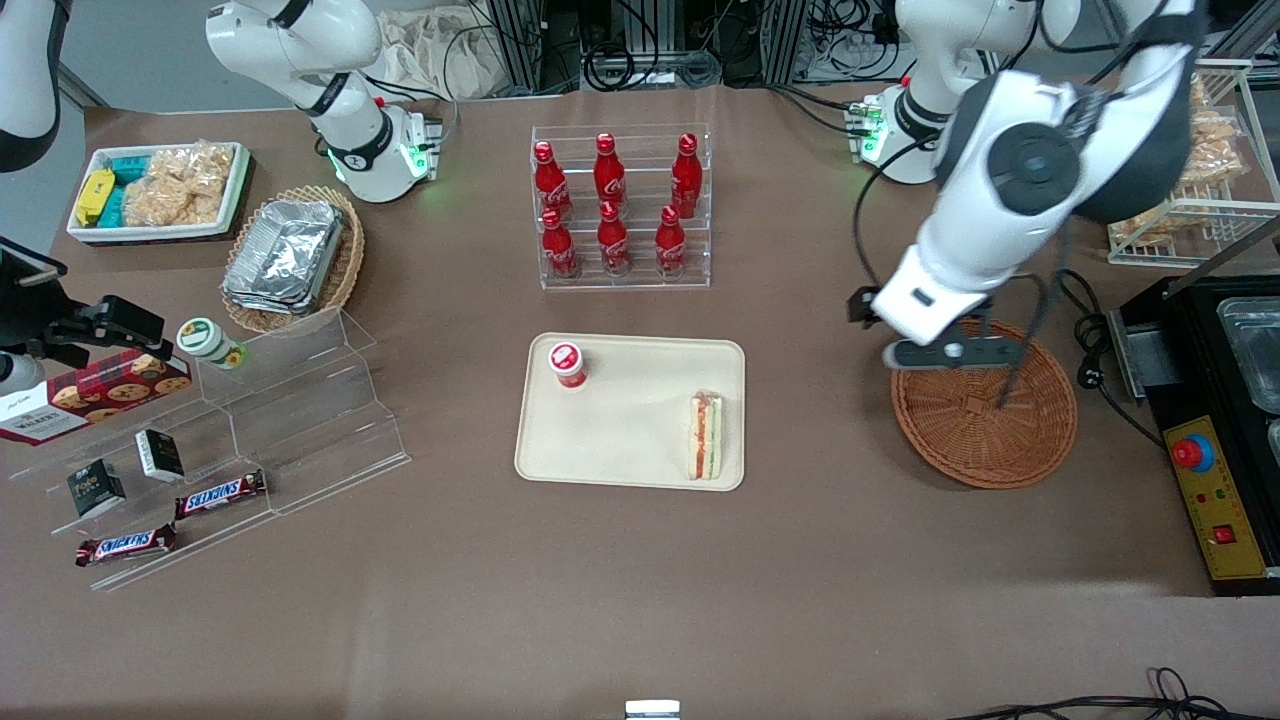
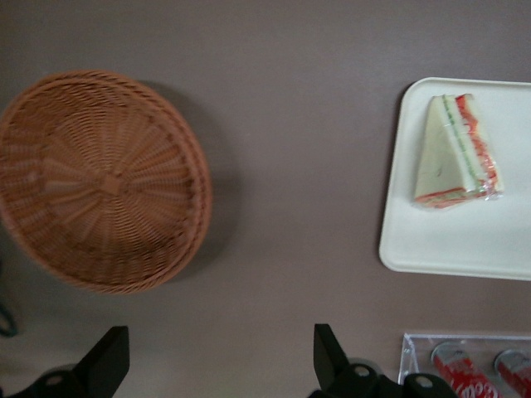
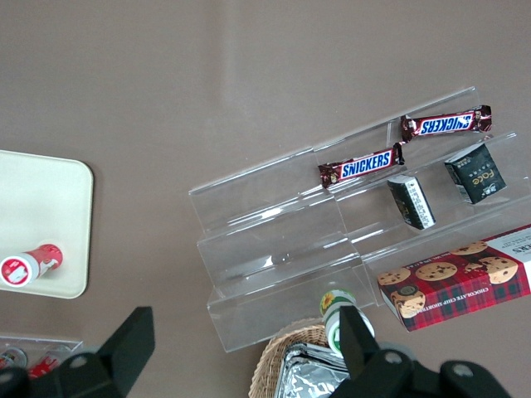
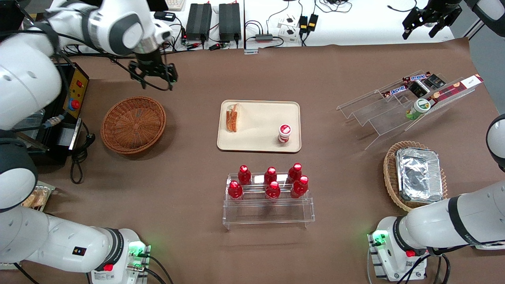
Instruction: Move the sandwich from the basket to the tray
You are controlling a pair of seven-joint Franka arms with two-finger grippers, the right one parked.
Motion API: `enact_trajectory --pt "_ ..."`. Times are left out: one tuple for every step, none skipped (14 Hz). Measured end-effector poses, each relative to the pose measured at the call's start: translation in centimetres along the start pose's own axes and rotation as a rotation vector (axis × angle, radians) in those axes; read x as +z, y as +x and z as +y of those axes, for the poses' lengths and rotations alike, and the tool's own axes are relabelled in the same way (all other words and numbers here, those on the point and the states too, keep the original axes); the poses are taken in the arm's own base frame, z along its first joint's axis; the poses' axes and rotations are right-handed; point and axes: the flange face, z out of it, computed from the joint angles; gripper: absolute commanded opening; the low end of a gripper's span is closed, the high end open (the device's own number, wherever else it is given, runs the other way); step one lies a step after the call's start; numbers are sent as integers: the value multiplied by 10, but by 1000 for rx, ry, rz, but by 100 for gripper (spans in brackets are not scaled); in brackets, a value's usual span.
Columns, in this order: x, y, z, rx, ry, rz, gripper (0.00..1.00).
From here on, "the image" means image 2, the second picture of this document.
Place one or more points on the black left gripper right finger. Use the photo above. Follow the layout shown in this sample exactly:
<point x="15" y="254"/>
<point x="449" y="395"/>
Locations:
<point x="336" y="373"/>

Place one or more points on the round brown wicker basket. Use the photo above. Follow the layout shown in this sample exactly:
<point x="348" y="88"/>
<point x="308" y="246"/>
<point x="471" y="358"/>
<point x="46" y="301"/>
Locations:
<point x="103" y="182"/>

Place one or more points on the red cola bottle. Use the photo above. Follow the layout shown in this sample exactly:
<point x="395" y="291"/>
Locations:
<point x="460" y="373"/>
<point x="516" y="373"/>

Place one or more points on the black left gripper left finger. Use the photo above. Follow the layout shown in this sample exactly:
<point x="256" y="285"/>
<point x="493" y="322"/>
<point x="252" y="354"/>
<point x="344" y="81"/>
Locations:
<point x="99" y="369"/>

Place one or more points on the beige plastic tray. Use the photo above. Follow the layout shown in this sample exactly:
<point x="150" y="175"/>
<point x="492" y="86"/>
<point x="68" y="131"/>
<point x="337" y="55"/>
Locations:
<point x="435" y="240"/>

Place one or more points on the clear acrylic bottle rack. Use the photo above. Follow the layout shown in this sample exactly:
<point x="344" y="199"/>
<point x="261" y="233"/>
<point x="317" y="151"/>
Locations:
<point x="408" y="356"/>

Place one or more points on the triangle sandwich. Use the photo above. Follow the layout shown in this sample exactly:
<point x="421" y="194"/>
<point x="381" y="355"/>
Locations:
<point x="448" y="166"/>

